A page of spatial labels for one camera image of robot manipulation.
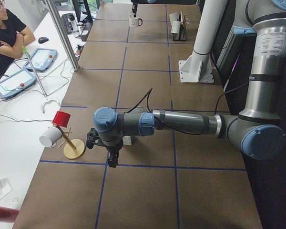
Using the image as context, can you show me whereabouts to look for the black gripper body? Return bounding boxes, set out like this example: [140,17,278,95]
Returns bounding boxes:
[104,140,123,159]
[131,0,138,10]

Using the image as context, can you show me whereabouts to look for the white enamel mug black handle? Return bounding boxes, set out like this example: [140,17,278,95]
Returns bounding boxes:
[129,14,143,28]

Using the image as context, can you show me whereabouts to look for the red cup on stand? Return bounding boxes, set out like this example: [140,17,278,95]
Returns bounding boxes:
[52,111,71,127]

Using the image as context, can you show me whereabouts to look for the white cup on stand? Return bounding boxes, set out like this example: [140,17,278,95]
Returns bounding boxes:
[39,126,62,147]

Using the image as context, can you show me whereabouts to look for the wooden mug tree stand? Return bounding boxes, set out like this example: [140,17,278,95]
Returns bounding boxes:
[53,125,86,160]

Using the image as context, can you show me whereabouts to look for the white mug on rack rear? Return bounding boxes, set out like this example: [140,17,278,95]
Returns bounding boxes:
[169,12,179,24]

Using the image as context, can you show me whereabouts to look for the white mug on rack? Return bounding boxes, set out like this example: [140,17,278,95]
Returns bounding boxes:
[171,21,181,34]
[169,12,179,24]

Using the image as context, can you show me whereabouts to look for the white mug on rack front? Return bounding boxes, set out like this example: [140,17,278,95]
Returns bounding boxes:
[171,21,181,34]

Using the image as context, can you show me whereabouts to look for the black monitor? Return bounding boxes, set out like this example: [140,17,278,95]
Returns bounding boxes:
[72,0,93,24]

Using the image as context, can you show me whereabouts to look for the black box white label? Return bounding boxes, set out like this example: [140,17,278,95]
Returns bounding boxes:
[79,22,93,42]

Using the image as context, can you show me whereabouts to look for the clear water bottle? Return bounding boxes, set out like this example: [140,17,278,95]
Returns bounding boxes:
[69,14,80,38]

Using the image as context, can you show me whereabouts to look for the black keyboard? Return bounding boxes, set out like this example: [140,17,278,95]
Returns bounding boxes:
[61,13,74,34]

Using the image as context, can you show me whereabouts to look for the white curved plastic part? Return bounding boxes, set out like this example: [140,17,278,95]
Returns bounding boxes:
[41,97,61,114]

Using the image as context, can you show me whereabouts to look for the black computer mouse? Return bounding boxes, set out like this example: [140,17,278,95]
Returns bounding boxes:
[38,37,49,44]

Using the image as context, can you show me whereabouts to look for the teach pendant far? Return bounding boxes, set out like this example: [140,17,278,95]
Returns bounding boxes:
[29,48,58,73]

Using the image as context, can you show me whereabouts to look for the teach pendant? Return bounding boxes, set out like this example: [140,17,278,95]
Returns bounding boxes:
[0,69,37,98]
[29,48,58,73]

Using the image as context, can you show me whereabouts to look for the metal rod green tip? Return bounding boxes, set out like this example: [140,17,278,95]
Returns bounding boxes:
[22,46,48,98]

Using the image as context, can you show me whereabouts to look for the teach pendant near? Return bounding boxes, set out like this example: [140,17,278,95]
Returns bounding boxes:
[0,69,37,98]

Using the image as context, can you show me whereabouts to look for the person in black shirt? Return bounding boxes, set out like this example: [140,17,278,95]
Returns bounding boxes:
[0,0,35,75]

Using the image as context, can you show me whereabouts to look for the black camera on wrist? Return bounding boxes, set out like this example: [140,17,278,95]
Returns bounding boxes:
[86,128,104,149]

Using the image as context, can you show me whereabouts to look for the black wire mug rack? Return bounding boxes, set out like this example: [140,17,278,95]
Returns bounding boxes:
[172,10,189,41]

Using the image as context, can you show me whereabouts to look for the aluminium frame post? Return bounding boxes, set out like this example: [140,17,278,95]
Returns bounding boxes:
[45,0,79,72]

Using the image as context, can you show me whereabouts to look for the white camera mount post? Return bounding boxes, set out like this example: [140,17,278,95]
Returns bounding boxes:
[179,0,227,83]

